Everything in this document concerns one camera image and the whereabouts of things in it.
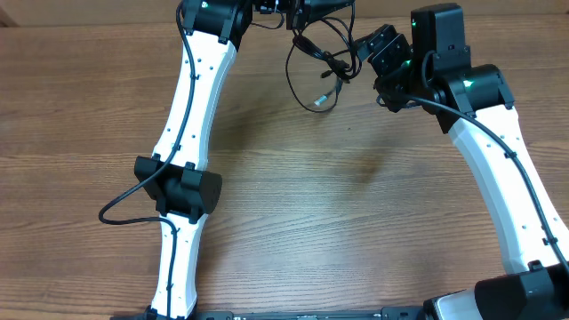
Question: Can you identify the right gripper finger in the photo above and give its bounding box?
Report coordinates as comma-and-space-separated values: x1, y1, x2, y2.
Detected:
368, 34, 411, 76
354, 24, 397, 60

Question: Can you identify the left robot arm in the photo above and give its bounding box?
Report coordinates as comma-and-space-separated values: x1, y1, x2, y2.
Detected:
134, 0, 354, 319

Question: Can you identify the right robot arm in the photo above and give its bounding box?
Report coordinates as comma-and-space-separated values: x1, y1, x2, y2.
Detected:
356, 3, 568, 319

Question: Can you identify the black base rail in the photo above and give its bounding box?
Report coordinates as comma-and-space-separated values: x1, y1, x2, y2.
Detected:
110, 305, 437, 320

